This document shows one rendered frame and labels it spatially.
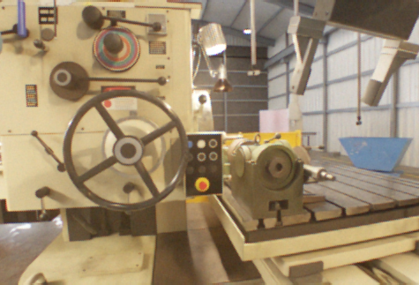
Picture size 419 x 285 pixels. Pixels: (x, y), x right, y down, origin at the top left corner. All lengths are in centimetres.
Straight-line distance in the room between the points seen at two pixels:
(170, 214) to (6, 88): 120
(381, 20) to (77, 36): 95
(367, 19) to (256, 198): 72
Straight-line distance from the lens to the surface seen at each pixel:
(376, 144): 679
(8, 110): 111
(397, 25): 41
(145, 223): 173
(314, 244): 109
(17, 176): 112
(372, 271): 136
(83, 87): 97
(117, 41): 90
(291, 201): 101
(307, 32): 34
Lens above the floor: 138
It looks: 4 degrees down
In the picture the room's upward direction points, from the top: 1 degrees counter-clockwise
